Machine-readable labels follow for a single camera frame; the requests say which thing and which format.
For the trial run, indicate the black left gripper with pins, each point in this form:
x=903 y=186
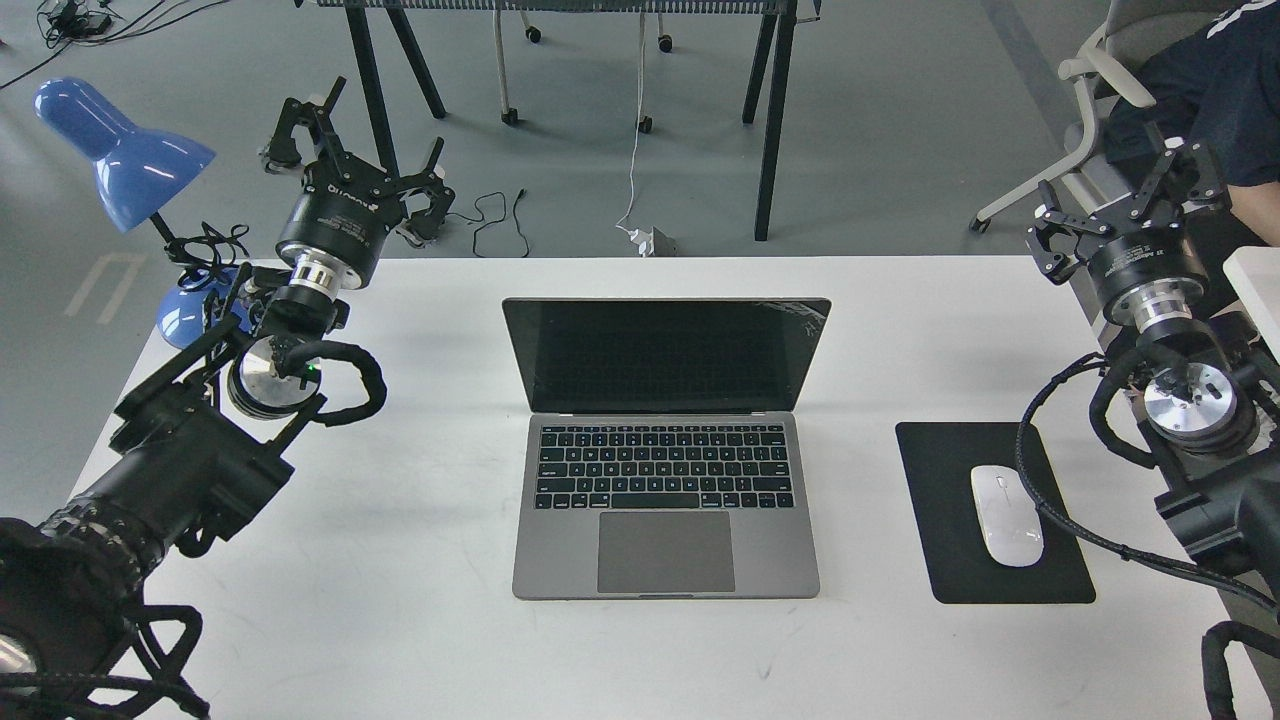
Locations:
x=344 y=214

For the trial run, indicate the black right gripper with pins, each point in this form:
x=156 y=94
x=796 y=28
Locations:
x=1137 y=254

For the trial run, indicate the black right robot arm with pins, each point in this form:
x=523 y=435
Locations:
x=1189 y=395

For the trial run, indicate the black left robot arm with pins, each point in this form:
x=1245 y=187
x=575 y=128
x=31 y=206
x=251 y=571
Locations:
x=202 y=440

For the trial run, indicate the white office chair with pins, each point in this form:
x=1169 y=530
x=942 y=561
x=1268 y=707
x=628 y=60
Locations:
x=1077 y=94

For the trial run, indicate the person in dark clothes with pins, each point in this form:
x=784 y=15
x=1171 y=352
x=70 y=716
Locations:
x=1219 y=86

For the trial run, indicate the blue desk lamp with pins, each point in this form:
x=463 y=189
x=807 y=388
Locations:
x=138 y=171

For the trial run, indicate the white power adapter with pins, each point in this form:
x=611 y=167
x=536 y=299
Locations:
x=653 y=243

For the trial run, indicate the white computer mouse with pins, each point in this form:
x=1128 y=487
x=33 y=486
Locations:
x=1008 y=520

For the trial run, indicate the grey open laptop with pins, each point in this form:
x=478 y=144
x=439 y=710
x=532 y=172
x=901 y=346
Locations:
x=662 y=455

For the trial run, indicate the black metal table frame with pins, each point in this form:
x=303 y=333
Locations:
x=448 y=45

